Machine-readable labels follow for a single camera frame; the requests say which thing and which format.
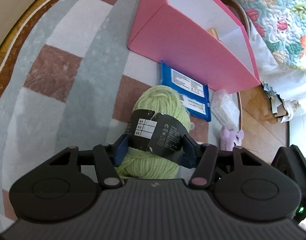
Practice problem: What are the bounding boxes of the cardboard scraps under bed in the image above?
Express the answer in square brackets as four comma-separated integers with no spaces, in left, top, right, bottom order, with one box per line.
[261,82,287,118]

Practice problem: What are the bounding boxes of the brown small box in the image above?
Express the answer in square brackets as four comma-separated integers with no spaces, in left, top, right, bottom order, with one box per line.
[207,28,219,40]

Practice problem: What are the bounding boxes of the purple plush toy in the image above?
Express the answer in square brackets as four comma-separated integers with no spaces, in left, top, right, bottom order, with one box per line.
[220,127,244,151]

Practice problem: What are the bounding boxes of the green yarn ball black label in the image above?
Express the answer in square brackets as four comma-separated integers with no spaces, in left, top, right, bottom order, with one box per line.
[116,85,192,179]

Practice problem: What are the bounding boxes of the white bed skirt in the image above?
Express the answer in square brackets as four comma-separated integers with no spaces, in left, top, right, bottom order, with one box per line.
[249,23,306,117]

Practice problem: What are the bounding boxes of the pink storage box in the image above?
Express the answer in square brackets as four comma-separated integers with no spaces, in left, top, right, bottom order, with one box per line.
[128,0,260,93]

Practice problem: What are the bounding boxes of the clear floss picks package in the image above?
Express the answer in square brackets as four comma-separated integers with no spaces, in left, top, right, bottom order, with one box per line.
[211,89,240,131]

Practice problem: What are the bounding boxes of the floral quilted bedspread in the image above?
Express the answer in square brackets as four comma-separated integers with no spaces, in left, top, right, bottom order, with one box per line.
[234,0,306,73]

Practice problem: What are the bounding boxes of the blue wet wipes pack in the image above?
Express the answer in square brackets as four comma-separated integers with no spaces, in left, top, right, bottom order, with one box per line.
[161,61,211,122]

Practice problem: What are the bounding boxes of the striped checkered rug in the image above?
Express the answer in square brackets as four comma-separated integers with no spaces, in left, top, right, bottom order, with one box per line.
[0,0,243,233]

